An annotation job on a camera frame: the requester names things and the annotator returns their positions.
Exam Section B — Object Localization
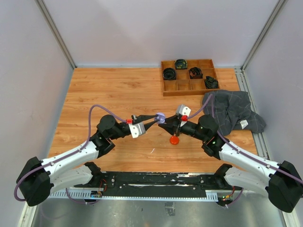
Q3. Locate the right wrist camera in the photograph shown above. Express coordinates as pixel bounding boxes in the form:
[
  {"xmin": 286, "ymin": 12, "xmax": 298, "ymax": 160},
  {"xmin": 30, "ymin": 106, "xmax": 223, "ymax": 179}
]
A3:
[{"xmin": 176, "ymin": 104, "xmax": 191, "ymax": 127}]

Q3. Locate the coiled dark strap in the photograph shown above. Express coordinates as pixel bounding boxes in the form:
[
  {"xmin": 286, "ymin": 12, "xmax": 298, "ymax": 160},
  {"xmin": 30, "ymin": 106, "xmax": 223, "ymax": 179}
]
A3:
[{"xmin": 204, "ymin": 76, "xmax": 220, "ymax": 90}]

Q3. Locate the coiled green black strap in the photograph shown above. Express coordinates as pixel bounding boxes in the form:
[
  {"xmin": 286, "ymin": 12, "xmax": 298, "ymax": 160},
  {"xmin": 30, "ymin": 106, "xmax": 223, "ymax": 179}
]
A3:
[{"xmin": 174, "ymin": 59, "xmax": 188, "ymax": 70}]

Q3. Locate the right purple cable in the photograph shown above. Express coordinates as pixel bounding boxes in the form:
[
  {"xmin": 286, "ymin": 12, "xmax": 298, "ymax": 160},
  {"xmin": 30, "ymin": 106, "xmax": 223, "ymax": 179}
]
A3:
[{"xmin": 181, "ymin": 94, "xmax": 303, "ymax": 209}]

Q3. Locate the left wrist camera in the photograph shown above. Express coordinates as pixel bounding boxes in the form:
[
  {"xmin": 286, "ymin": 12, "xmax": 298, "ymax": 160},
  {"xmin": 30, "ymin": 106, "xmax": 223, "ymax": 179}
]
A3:
[{"xmin": 128, "ymin": 122, "xmax": 146, "ymax": 139}]

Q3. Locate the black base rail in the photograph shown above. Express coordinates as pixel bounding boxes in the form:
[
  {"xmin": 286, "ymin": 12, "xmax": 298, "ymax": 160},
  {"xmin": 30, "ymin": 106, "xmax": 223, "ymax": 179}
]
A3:
[{"xmin": 88, "ymin": 172, "xmax": 240, "ymax": 199}]

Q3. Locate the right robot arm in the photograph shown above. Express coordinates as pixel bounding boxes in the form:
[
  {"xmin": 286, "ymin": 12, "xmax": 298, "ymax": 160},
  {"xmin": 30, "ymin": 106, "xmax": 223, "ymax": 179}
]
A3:
[{"xmin": 156, "ymin": 115, "xmax": 303, "ymax": 213}]

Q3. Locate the lilac earbud case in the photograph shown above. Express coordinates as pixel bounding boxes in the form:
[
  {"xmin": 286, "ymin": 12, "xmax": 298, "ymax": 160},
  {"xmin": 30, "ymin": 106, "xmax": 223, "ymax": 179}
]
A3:
[{"xmin": 154, "ymin": 112, "xmax": 166, "ymax": 124}]

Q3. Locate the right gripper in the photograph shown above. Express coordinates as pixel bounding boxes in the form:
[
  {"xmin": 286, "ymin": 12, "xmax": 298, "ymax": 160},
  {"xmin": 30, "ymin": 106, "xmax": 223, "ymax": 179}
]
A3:
[{"xmin": 159, "ymin": 114, "xmax": 207, "ymax": 141}]

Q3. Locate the wooden compartment tray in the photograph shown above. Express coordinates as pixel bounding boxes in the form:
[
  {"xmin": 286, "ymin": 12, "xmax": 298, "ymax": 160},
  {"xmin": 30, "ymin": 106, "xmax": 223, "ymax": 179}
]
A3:
[{"xmin": 161, "ymin": 59, "xmax": 221, "ymax": 96}]

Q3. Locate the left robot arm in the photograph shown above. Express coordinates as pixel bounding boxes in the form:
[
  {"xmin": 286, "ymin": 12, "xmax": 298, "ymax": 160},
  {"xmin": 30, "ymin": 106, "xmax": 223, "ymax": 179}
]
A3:
[{"xmin": 14, "ymin": 114, "xmax": 158, "ymax": 206}]

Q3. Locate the coiled red black strap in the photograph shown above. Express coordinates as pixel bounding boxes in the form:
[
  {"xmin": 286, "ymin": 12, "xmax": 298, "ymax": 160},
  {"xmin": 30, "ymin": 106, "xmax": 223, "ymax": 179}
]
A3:
[{"xmin": 188, "ymin": 67, "xmax": 204, "ymax": 79}]

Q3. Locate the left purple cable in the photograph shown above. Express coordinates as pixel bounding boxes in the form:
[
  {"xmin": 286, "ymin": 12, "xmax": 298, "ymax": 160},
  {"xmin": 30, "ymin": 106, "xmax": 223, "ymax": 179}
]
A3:
[{"xmin": 13, "ymin": 105, "xmax": 132, "ymax": 205}]

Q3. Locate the purple cable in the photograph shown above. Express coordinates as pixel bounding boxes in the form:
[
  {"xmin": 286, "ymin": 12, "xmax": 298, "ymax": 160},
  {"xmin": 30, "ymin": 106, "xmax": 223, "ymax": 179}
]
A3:
[
  {"xmin": 181, "ymin": 94, "xmax": 303, "ymax": 209},
  {"xmin": 13, "ymin": 105, "xmax": 132, "ymax": 205}
]

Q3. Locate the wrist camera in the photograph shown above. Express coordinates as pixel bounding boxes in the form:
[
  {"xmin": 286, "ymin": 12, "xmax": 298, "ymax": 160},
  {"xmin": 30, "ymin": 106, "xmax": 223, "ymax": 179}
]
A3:
[
  {"xmin": 176, "ymin": 104, "xmax": 191, "ymax": 127},
  {"xmin": 128, "ymin": 122, "xmax": 146, "ymax": 139}
]

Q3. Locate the grey checked cloth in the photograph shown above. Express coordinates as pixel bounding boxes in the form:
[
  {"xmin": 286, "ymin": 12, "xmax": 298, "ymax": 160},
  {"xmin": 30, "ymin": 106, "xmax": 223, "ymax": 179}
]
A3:
[{"xmin": 202, "ymin": 90, "xmax": 266, "ymax": 136}]

